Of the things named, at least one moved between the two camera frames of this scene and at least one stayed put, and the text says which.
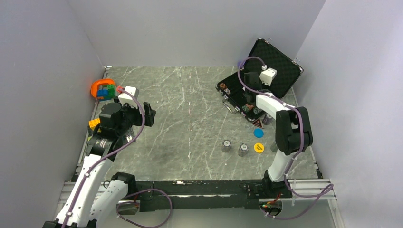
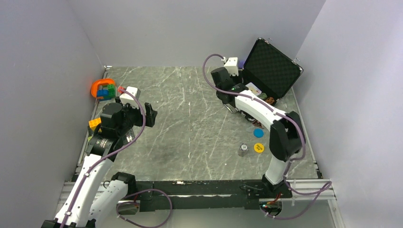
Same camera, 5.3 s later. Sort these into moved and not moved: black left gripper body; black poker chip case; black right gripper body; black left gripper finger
Moved: black right gripper body
Not moved: black left gripper body; black left gripper finger; black poker chip case
